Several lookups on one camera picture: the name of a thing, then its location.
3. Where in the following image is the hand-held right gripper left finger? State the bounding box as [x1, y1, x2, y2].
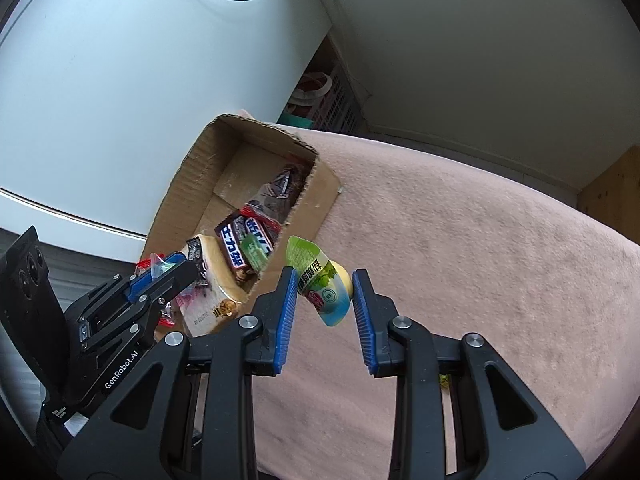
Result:
[57, 266, 298, 480]

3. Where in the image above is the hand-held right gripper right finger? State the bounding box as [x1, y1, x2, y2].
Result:
[352, 269, 587, 480]

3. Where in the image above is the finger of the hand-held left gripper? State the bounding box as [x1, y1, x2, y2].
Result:
[128, 254, 184, 304]
[149, 259, 202, 307]

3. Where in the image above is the clear red-edged snack packet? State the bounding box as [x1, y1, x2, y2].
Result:
[134, 251, 208, 333]
[247, 165, 313, 223]

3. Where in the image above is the green-lid jelly cup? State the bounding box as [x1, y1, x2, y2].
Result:
[286, 236, 355, 328]

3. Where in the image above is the green candy packet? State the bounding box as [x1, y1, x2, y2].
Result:
[241, 236, 273, 273]

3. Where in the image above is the cardboard box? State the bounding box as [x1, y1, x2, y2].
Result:
[137, 114, 343, 338]

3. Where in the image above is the yellow bread packet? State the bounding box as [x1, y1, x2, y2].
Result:
[182, 234, 251, 338]

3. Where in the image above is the pink blanket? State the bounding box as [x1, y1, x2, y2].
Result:
[235, 109, 640, 480]

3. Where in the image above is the white appliance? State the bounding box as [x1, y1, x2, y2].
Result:
[0, 0, 333, 261]

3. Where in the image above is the dark plastic crate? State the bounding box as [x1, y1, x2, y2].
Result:
[277, 50, 365, 136]

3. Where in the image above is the pink white item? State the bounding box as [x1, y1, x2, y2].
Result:
[290, 72, 333, 108]

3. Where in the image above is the wooden cabinet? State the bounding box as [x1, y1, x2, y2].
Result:
[576, 145, 640, 246]

